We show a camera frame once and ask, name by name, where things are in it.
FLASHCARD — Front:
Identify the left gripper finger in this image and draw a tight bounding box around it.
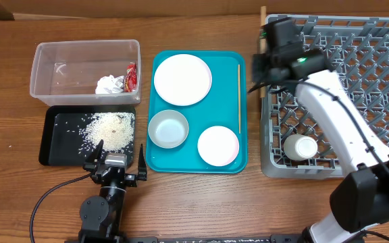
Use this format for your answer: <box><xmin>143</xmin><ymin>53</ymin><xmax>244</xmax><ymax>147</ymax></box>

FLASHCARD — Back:
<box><xmin>138</xmin><ymin>144</ymin><xmax>147</xmax><ymax>174</ymax></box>
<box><xmin>84</xmin><ymin>140</ymin><xmax>104</xmax><ymax>165</ymax></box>

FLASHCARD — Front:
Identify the white rice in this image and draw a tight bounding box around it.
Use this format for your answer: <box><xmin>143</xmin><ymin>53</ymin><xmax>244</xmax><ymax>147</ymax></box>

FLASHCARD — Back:
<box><xmin>54</xmin><ymin>111</ymin><xmax>136</xmax><ymax>157</ymax></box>

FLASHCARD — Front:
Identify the grey bowl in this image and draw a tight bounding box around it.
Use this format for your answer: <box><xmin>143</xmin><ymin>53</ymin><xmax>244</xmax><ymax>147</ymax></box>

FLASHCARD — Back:
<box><xmin>148</xmin><ymin>109</ymin><xmax>189</xmax><ymax>149</ymax></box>

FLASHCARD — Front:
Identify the white napkin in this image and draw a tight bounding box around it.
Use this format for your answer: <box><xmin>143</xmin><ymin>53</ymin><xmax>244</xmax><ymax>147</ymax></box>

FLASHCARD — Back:
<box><xmin>95</xmin><ymin>75</ymin><xmax>125</xmax><ymax>95</ymax></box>

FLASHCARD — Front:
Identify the white pink bowl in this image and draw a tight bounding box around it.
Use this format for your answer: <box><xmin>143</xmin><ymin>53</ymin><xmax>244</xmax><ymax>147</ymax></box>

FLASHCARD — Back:
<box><xmin>197</xmin><ymin>126</ymin><xmax>240</xmax><ymax>167</ymax></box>

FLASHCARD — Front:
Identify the white cup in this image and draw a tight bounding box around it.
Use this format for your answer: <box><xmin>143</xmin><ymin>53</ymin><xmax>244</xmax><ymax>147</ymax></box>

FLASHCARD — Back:
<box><xmin>284</xmin><ymin>134</ymin><xmax>318</xmax><ymax>161</ymax></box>

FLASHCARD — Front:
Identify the red snack wrapper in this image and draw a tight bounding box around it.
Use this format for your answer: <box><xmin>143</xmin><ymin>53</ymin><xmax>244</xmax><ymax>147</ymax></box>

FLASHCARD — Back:
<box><xmin>124</xmin><ymin>62</ymin><xmax>137</xmax><ymax>92</ymax></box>

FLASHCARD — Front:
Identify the wooden chopstick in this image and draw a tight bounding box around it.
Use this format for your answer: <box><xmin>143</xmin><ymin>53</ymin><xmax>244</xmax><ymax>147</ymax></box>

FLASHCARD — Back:
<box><xmin>259</xmin><ymin>6</ymin><xmax>267</xmax><ymax>98</ymax></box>

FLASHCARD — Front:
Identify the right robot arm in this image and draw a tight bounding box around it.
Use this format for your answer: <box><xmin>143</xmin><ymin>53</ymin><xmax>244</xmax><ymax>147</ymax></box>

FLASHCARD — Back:
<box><xmin>253</xmin><ymin>18</ymin><xmax>389</xmax><ymax>242</ymax></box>

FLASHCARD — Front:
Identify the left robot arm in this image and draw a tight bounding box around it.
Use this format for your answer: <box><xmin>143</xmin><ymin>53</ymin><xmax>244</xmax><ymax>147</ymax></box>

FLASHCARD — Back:
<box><xmin>78</xmin><ymin>141</ymin><xmax>147</xmax><ymax>242</ymax></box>

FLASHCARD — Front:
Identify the clear plastic waste bin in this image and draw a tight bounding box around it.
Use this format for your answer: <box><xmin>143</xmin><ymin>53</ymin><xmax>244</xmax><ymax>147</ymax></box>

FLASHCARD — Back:
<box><xmin>30</xmin><ymin>39</ymin><xmax>142</xmax><ymax>106</ymax></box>

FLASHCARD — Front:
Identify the grey dishwasher rack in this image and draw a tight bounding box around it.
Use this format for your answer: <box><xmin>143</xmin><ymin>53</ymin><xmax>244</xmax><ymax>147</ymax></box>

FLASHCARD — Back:
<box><xmin>260</xmin><ymin>15</ymin><xmax>389</xmax><ymax>180</ymax></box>

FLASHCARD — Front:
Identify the black plastic tray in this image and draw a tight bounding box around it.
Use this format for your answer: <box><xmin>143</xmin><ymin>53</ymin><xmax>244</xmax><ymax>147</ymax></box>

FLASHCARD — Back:
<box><xmin>38</xmin><ymin>105</ymin><xmax>136</xmax><ymax>167</ymax></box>

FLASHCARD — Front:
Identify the teal serving tray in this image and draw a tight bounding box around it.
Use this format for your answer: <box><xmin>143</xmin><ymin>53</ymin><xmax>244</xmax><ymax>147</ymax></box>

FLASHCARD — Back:
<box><xmin>145</xmin><ymin>50</ymin><xmax>248</xmax><ymax>174</ymax></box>

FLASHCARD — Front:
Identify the large white plate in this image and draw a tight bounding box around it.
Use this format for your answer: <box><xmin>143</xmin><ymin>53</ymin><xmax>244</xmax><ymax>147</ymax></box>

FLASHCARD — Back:
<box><xmin>153</xmin><ymin>54</ymin><xmax>212</xmax><ymax>106</ymax></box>

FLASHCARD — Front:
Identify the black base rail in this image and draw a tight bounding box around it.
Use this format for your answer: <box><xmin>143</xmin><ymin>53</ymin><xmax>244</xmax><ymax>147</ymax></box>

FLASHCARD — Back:
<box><xmin>64</xmin><ymin>233</ymin><xmax>303</xmax><ymax>243</ymax></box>

